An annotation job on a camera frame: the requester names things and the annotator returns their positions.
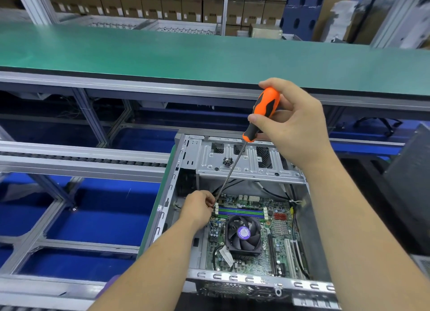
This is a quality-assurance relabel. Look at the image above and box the person's right hand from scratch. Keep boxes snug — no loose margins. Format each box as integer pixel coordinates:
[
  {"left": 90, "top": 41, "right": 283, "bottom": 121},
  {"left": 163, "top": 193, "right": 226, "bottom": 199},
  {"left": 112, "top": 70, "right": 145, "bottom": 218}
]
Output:
[{"left": 247, "top": 77, "right": 337, "bottom": 173}]

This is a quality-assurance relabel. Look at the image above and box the person's left hand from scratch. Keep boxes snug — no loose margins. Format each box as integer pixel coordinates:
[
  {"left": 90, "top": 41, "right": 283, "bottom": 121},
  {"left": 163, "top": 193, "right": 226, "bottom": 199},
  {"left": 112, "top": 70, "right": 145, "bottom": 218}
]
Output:
[{"left": 176, "top": 189, "right": 218, "bottom": 233}]

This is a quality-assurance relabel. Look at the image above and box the orange black handle screwdriver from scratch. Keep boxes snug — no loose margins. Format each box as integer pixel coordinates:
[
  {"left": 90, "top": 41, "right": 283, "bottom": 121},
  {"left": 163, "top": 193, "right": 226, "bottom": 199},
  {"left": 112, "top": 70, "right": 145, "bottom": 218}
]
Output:
[{"left": 214, "top": 87, "right": 282, "bottom": 201}]

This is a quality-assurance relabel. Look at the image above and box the grey metal computer case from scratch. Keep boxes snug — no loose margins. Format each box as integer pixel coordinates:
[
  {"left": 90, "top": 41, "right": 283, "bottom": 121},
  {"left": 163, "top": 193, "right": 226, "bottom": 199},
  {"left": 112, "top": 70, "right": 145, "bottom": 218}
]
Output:
[{"left": 138, "top": 133, "right": 340, "bottom": 310}]

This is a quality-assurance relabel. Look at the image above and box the black CPU cooler fan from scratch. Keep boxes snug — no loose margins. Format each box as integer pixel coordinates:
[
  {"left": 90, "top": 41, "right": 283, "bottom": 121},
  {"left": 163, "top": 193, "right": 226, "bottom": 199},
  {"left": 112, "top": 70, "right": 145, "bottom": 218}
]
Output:
[{"left": 224, "top": 215, "right": 265, "bottom": 258}]

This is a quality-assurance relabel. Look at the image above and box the green motherboard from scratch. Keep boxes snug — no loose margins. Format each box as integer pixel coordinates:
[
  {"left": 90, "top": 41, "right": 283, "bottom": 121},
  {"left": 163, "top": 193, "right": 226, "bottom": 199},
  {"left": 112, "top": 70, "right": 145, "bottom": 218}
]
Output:
[{"left": 205, "top": 192, "right": 313, "bottom": 278}]

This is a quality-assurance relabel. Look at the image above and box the person's right forearm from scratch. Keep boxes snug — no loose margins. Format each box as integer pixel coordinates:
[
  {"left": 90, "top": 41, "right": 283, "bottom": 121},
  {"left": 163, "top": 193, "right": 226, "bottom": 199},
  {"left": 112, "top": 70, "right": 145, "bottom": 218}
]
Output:
[{"left": 305, "top": 156, "right": 430, "bottom": 311}]

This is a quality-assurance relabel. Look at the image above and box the person's left forearm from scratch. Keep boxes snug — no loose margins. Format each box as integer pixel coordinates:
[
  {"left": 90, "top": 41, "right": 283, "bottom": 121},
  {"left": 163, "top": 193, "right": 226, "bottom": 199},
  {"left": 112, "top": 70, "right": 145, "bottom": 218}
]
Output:
[{"left": 87, "top": 223, "right": 202, "bottom": 311}]

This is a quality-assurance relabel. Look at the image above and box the green conveyor belt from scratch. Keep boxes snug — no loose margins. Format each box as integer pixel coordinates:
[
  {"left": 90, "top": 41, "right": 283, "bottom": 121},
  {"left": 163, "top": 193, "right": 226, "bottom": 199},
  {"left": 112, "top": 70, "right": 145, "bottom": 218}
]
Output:
[{"left": 0, "top": 20, "right": 430, "bottom": 107}]

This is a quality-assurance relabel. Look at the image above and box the stack of cardboard boxes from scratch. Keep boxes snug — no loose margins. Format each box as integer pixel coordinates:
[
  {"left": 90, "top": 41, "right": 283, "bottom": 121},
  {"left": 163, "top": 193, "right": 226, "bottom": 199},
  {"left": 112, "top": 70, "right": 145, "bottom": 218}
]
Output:
[{"left": 43, "top": 0, "right": 290, "bottom": 26}]

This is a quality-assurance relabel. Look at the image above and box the grey flat metal rail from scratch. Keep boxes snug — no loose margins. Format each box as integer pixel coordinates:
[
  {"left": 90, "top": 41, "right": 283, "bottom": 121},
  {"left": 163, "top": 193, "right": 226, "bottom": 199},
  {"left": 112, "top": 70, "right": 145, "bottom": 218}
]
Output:
[{"left": 0, "top": 140, "right": 172, "bottom": 184}]

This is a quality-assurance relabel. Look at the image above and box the grey roller conveyor rail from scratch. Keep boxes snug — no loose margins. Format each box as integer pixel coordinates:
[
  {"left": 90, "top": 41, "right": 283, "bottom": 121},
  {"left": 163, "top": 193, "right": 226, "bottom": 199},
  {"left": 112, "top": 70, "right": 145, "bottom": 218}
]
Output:
[{"left": 0, "top": 274, "right": 108, "bottom": 311}]

